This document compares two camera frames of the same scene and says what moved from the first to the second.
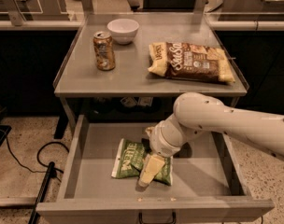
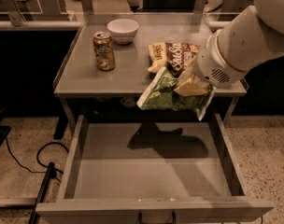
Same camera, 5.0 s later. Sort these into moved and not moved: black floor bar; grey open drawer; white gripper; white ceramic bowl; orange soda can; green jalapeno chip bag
Moved: green jalapeno chip bag; white gripper
Not moved: white ceramic bowl; grey open drawer; orange soda can; black floor bar
